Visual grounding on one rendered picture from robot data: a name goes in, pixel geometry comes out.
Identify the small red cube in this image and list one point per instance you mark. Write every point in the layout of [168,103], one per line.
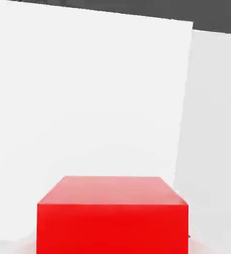
[112,224]

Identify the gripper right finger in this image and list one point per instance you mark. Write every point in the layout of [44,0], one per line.
[192,247]

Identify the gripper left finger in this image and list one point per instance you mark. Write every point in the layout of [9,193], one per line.
[30,247]

